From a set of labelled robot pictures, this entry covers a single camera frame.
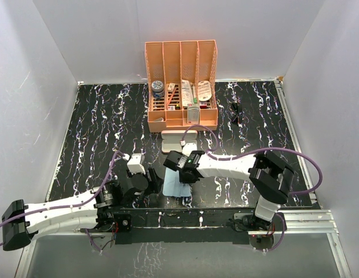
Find blue cleaning cloth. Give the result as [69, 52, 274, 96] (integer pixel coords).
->
[163, 168, 192, 197]

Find pink glasses case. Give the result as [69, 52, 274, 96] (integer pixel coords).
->
[161, 130, 197, 154]

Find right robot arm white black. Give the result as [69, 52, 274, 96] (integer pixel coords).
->
[164, 151, 295, 232]

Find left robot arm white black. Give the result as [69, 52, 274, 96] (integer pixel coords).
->
[0, 168, 164, 251]

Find black sunglasses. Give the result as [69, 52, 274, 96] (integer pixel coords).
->
[232, 101, 243, 125]

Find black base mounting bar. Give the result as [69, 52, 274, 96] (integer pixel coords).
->
[80, 207, 287, 246]

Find grey white small box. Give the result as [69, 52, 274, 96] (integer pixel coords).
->
[187, 104, 200, 125]

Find white tube package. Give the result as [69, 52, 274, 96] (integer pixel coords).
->
[181, 79, 193, 107]

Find red pencil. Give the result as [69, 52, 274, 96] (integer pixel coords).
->
[167, 85, 178, 107]

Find oval beige tag package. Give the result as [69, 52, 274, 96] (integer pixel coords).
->
[197, 81, 212, 101]

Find small white card box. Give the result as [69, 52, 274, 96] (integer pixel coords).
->
[167, 83, 175, 92]

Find blue white round tin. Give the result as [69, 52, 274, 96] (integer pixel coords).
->
[151, 80, 165, 98]

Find orange desk organizer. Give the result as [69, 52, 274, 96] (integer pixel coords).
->
[145, 40, 218, 133]

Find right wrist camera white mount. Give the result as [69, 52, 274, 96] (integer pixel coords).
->
[180, 140, 197, 156]

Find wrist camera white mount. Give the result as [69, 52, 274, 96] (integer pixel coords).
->
[180, 140, 197, 156]
[123, 153, 146, 174]

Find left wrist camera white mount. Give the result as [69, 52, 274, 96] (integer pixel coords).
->
[123, 153, 146, 174]

